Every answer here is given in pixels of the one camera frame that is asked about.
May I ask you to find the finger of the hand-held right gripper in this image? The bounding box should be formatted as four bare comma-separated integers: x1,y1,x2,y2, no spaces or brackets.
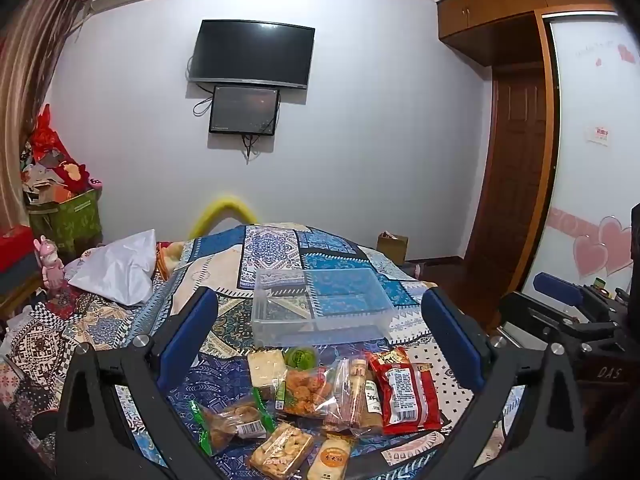
497,291,581,356
532,271,601,311

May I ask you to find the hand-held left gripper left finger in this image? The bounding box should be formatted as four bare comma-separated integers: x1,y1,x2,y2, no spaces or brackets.
55,287,221,480

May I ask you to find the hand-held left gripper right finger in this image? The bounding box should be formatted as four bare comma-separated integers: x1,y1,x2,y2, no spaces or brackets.
421,287,588,480

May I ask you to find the red snack packet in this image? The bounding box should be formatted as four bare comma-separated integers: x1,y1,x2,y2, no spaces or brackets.
367,348,444,436

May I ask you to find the green-edged snack packet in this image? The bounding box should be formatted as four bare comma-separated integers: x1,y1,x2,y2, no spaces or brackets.
188,389,276,457

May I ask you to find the brown snack packet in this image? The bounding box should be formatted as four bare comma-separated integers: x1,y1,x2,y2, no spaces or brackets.
364,370,385,429

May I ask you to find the clear stick biscuit packet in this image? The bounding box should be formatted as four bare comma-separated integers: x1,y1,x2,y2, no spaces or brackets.
322,356,384,435

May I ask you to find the green jelly cup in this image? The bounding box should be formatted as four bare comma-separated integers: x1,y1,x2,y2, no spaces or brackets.
283,345,320,374

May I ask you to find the orange fried snack packet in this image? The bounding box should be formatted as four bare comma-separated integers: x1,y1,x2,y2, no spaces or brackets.
274,365,336,419

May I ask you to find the clear plastic container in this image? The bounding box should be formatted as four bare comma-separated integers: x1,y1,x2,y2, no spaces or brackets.
251,267,399,350

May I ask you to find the peanut brittle packet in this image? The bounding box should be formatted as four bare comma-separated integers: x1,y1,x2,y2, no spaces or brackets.
248,422,316,480

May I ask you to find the round biscuit packet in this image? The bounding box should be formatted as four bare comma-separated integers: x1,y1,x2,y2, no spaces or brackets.
305,433,356,480

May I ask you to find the yellow plush toy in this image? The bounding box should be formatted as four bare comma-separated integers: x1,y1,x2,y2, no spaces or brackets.
156,241,187,275

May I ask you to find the white plastic bag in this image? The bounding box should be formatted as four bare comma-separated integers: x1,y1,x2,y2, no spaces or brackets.
67,229,159,307

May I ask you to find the white heart-print sliding door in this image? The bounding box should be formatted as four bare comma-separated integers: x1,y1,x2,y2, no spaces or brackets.
522,12,640,313

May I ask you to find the small cardboard box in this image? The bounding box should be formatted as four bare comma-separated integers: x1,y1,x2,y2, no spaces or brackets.
376,232,410,266

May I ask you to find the pink and white packet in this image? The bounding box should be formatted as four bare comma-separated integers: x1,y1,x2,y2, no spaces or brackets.
380,429,446,466

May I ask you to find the brown wooden door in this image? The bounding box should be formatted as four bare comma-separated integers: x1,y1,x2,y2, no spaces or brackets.
467,65,549,322

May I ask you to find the yellow foam tube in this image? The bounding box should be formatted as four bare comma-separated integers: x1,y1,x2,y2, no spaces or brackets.
187,193,259,241

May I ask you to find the red and white sticker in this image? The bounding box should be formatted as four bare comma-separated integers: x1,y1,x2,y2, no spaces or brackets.
587,124,614,147

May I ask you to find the pink toy figure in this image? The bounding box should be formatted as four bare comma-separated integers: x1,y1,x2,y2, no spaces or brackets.
33,235,66,292

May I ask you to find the green storage box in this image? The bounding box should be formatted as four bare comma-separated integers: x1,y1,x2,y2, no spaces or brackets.
27,187,104,262

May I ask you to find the red flat box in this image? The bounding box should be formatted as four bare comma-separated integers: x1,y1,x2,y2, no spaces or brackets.
0,225,40,272

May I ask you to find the green box of toys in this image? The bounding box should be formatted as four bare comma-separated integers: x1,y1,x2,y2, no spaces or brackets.
20,104,104,207

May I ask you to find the wooden wardrobe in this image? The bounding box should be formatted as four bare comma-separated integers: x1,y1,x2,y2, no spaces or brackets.
436,0,621,311

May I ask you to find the striped pink curtain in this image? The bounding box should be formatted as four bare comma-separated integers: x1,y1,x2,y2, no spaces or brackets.
0,0,96,233

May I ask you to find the small wall monitor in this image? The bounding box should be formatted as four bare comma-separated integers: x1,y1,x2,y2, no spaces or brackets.
208,85,281,137

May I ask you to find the large wall television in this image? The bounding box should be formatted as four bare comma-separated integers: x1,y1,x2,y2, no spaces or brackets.
187,19,316,91

